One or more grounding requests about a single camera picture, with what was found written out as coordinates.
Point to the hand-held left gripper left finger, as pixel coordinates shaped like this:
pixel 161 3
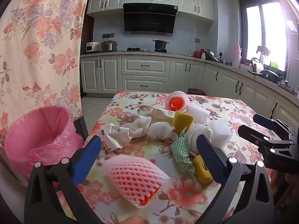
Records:
pixel 86 161

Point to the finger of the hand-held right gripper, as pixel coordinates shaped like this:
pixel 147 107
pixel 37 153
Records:
pixel 250 133
pixel 262 120

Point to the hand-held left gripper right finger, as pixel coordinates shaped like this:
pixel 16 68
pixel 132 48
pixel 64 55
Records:
pixel 210 158

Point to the yellow sponge block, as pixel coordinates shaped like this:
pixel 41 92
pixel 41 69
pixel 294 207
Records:
pixel 202 173
pixel 182 121

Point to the white foam block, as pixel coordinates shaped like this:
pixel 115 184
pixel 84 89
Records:
pixel 198 113
pixel 220 131

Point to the white tissue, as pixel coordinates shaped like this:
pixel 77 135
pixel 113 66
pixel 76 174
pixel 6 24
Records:
pixel 140 126
pixel 161 130
pixel 198 131

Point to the green striped cloth scrap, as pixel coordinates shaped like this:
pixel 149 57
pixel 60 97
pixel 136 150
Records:
pixel 181 151

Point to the printed paper bag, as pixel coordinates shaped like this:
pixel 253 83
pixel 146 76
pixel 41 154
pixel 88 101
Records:
pixel 114 136

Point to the large pink foam fruit net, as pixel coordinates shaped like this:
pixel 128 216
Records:
pixel 133 179

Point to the trash bin with pink liner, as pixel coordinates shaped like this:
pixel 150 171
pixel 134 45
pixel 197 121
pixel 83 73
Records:
pixel 42 130

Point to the beige paper wrapper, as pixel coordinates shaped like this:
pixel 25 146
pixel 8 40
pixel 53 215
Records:
pixel 161 114

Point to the round pink foam fruit net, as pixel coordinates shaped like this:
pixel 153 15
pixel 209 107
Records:
pixel 175 101

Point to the person's right hand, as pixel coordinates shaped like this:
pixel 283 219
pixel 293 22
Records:
pixel 292 183

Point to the person's left hand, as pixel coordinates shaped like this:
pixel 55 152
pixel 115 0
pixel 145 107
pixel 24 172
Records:
pixel 135 220

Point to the floral tablecloth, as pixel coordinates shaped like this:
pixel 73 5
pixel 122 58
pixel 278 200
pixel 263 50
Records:
pixel 233 112

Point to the black stand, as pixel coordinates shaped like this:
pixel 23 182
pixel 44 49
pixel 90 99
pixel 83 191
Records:
pixel 80 127

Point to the black pan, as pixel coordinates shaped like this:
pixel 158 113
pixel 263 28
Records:
pixel 268 74

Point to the dark bin with red bag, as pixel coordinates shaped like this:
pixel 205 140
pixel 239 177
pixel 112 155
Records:
pixel 196 91

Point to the pink thermos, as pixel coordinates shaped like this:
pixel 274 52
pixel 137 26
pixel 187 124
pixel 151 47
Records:
pixel 237 57

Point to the pink rubber glove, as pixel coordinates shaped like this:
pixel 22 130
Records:
pixel 264 50

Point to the steel dish tray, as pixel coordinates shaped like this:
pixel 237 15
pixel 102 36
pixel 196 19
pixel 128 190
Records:
pixel 212 55

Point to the dark framed window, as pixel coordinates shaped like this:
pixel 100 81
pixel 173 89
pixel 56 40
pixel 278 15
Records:
pixel 253 32

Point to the red kettle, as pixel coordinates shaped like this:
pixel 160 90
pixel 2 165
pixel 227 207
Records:
pixel 198 54

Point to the white lower cabinets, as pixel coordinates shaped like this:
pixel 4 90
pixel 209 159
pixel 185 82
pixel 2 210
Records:
pixel 144 65

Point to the white rice cooker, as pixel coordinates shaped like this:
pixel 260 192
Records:
pixel 93 47

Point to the steel pressure cooker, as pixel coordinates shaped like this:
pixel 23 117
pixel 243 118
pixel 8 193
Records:
pixel 108 46

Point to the black gas stove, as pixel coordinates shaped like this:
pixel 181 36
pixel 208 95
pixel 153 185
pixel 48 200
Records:
pixel 133 49

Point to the black cooking pot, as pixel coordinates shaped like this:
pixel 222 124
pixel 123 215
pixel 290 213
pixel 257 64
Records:
pixel 160 44

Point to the floral curtain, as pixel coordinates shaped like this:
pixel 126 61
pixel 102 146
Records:
pixel 46 39

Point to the black range hood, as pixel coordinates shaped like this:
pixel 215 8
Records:
pixel 149 18

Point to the wall outlet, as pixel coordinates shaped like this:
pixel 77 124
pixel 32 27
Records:
pixel 195 40

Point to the wall power socket strip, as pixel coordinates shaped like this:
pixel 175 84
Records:
pixel 108 35

